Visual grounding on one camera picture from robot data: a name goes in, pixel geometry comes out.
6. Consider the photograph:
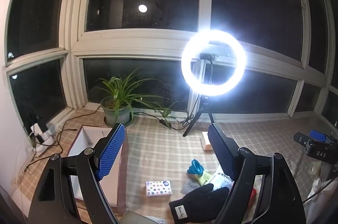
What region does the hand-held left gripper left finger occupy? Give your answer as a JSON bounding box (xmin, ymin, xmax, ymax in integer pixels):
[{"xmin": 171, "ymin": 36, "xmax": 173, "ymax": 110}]
[{"xmin": 28, "ymin": 123, "xmax": 126, "ymax": 224}]

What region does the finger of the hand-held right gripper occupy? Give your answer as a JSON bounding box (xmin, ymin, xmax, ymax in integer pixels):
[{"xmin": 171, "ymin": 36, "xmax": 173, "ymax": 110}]
[
  {"xmin": 294, "ymin": 131, "xmax": 312, "ymax": 150},
  {"xmin": 309, "ymin": 130, "xmax": 335, "ymax": 145}
]

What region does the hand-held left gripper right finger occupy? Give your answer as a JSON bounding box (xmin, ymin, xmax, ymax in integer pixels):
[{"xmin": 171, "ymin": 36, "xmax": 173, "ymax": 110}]
[{"xmin": 207, "ymin": 122, "xmax": 307, "ymax": 224}]

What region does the red cardboard box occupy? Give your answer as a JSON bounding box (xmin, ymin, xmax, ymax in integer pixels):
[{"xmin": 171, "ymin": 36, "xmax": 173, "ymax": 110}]
[{"xmin": 67, "ymin": 125, "xmax": 128, "ymax": 216}]

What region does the packet of blue face masks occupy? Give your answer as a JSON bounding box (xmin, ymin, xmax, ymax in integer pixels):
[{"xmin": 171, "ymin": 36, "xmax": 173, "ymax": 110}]
[{"xmin": 181, "ymin": 164, "xmax": 235, "ymax": 194}]

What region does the yellow-green cleaning cloth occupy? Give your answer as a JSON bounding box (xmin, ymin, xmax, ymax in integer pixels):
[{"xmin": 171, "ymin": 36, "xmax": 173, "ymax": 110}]
[{"xmin": 194, "ymin": 172, "xmax": 213, "ymax": 186}]

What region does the star printed tissue pack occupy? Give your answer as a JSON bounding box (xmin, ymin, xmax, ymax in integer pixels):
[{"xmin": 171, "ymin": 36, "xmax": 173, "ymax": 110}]
[{"xmin": 146, "ymin": 180, "xmax": 172, "ymax": 197}]

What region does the person's right hand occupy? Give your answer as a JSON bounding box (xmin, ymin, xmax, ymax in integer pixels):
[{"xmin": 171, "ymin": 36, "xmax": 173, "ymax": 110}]
[{"xmin": 311, "ymin": 161, "xmax": 326, "ymax": 205}]

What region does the blue silicone funnel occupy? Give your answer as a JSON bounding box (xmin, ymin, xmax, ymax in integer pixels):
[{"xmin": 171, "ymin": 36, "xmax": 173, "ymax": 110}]
[{"xmin": 187, "ymin": 159, "xmax": 207, "ymax": 176}]

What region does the grey flower pot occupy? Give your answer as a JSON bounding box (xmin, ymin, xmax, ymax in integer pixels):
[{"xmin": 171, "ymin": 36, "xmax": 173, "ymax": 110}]
[{"xmin": 101, "ymin": 95, "xmax": 133, "ymax": 126}]

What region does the black tripod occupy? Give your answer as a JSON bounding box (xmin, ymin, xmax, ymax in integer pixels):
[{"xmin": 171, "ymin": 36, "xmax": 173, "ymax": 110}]
[{"xmin": 182, "ymin": 94, "xmax": 225, "ymax": 137}]

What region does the black knit glove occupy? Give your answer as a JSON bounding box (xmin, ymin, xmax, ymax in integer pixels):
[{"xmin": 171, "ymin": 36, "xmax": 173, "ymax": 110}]
[{"xmin": 169, "ymin": 183, "xmax": 230, "ymax": 223}]

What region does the green leafy plant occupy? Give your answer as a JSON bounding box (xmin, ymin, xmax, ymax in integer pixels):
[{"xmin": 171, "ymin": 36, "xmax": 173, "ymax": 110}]
[{"xmin": 98, "ymin": 68, "xmax": 183, "ymax": 130}]

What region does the white power strip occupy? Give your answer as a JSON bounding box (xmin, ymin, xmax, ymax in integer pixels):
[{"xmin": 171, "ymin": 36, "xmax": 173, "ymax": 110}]
[{"xmin": 29, "ymin": 122, "xmax": 56, "ymax": 156}]

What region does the grey flat item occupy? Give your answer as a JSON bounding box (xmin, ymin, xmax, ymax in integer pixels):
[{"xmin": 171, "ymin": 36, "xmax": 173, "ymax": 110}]
[{"xmin": 120, "ymin": 210, "xmax": 169, "ymax": 224}]

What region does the black phone clamp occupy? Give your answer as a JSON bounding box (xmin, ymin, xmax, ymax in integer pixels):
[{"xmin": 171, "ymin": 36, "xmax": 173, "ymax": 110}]
[{"xmin": 200, "ymin": 53, "xmax": 215, "ymax": 86}]

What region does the black cable with inline switch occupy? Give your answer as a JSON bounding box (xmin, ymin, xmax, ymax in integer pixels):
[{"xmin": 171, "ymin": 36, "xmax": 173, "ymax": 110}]
[{"xmin": 132, "ymin": 104, "xmax": 197, "ymax": 131}]

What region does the white ring light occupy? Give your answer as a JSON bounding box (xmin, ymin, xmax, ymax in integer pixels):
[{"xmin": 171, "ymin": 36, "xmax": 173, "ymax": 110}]
[{"xmin": 181, "ymin": 29, "xmax": 247, "ymax": 94}]

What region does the white window frame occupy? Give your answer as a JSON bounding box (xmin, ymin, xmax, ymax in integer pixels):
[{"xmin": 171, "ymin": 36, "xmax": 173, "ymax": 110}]
[{"xmin": 0, "ymin": 0, "xmax": 338, "ymax": 119}]

